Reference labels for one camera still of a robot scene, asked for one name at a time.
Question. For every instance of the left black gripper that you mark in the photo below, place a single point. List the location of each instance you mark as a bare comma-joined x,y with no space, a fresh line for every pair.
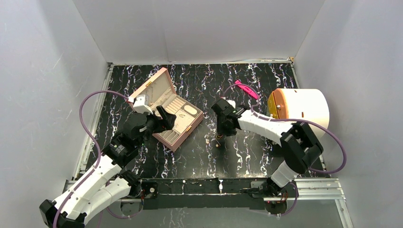
168,118

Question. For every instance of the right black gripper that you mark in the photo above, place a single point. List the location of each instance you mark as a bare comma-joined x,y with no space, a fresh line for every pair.
231,132

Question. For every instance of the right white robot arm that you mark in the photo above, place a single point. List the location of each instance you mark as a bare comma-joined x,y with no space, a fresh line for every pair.
299,144

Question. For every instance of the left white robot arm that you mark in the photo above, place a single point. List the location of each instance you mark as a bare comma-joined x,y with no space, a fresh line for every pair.
104,183

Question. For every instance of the pink jewelry box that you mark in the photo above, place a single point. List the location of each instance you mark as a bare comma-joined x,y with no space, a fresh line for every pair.
160,91

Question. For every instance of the pink plastic clip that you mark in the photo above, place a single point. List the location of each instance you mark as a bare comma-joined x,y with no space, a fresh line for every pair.
247,90

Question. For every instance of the white cylinder with orange lid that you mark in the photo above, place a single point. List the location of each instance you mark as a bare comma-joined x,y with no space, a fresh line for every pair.
306,104

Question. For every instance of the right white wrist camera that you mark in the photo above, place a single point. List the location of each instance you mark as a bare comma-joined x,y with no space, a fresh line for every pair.
232,103

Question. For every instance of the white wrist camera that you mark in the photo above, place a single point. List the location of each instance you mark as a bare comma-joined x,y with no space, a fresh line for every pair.
140,105
232,103

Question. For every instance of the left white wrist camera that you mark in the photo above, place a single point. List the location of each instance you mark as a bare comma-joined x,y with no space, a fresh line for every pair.
140,105

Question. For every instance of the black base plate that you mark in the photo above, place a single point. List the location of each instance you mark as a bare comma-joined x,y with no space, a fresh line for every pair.
200,193

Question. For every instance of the aluminium frame rail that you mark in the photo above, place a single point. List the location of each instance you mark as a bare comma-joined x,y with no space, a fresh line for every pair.
299,189

